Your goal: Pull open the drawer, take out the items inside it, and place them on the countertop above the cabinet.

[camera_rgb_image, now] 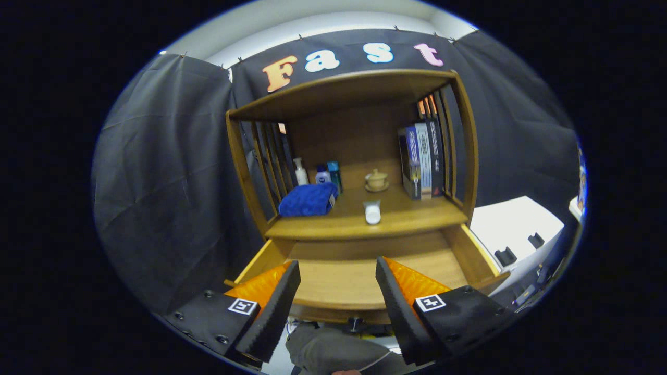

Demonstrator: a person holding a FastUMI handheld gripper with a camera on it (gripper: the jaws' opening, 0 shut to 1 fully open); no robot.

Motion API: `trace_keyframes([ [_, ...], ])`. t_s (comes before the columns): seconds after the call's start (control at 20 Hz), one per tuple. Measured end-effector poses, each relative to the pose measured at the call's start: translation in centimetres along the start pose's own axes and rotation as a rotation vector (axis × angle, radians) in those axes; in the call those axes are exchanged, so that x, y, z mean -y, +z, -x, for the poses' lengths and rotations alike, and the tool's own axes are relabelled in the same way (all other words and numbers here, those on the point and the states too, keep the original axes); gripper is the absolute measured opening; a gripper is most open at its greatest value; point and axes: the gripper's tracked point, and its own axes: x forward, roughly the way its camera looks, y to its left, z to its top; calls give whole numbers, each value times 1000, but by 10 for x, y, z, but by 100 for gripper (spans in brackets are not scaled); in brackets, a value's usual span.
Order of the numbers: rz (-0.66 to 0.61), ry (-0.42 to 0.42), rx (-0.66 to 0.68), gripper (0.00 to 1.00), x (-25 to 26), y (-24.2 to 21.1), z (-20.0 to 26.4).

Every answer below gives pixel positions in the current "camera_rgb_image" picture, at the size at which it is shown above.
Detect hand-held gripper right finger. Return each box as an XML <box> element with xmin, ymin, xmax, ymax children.
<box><xmin>375</xmin><ymin>256</ymin><xmax>516</xmax><ymax>366</ymax></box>

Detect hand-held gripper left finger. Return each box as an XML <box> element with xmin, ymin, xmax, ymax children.
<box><xmin>166</xmin><ymin>260</ymin><xmax>302</xmax><ymax>364</ymax></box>

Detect wooden drawer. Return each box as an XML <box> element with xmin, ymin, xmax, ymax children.
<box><xmin>224</xmin><ymin>225</ymin><xmax>511</xmax><ymax>326</ymax></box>

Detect wooden countertop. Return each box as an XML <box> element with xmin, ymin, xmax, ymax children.
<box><xmin>266</xmin><ymin>185</ymin><xmax>468</xmax><ymax>241</ymax></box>

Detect wooden cabinet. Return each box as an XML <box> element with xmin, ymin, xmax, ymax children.
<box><xmin>225</xmin><ymin>69</ymin><xmax>480</xmax><ymax>334</ymax></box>

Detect person's grey trousers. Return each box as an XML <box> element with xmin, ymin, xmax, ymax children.
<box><xmin>286</xmin><ymin>323</ymin><xmax>415</xmax><ymax>375</ymax></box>

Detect blue towel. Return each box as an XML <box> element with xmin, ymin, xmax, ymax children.
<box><xmin>278</xmin><ymin>182</ymin><xmax>339</xmax><ymax>217</ymax></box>

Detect beige lidded teacup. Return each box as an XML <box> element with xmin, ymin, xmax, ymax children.
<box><xmin>364</xmin><ymin>168</ymin><xmax>390</xmax><ymax>193</ymax></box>

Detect white table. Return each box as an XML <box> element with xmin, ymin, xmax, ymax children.
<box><xmin>469</xmin><ymin>196</ymin><xmax>565</xmax><ymax>297</ymax></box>

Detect teal bottle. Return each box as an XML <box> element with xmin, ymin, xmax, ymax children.
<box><xmin>327</xmin><ymin>161</ymin><xmax>343</xmax><ymax>196</ymax></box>

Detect light grey book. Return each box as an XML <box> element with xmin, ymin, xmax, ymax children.
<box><xmin>415</xmin><ymin>123</ymin><xmax>433</xmax><ymax>199</ymax></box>

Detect black book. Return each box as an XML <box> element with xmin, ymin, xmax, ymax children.
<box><xmin>427</xmin><ymin>120</ymin><xmax>445</xmax><ymax>197</ymax></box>

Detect black backdrop cloth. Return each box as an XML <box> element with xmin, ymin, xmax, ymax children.
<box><xmin>93</xmin><ymin>29</ymin><xmax>582</xmax><ymax>316</ymax></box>

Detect blue dotted gift bag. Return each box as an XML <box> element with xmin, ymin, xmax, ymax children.
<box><xmin>576</xmin><ymin>148</ymin><xmax>588</xmax><ymax>209</ymax></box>

